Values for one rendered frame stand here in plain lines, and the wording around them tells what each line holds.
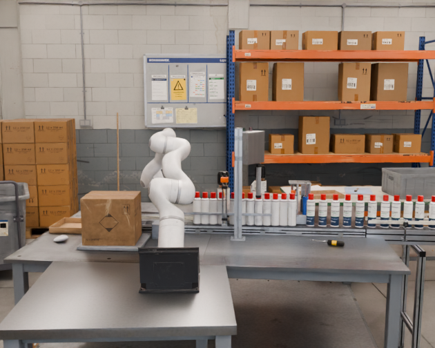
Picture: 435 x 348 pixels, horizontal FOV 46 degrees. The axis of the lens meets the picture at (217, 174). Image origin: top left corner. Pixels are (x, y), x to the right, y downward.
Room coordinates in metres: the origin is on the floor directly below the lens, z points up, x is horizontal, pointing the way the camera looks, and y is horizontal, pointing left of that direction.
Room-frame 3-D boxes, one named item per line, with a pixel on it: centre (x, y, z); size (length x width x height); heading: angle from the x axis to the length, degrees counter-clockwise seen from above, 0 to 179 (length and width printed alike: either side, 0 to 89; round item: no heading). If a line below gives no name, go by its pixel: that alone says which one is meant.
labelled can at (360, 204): (3.08, -0.88, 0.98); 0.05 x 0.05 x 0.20
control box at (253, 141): (3.05, -0.19, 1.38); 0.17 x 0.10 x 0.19; 140
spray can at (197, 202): (3.17, 0.13, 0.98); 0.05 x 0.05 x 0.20
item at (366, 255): (3.26, 0.02, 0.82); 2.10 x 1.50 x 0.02; 85
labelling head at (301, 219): (3.20, -0.52, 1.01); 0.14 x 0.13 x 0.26; 85
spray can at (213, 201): (3.15, 0.03, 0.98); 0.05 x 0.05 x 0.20
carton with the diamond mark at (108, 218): (2.90, 0.61, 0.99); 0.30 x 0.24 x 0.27; 89
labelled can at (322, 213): (3.10, -0.65, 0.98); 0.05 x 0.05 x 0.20
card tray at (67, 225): (3.23, 0.90, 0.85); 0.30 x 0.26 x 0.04; 85
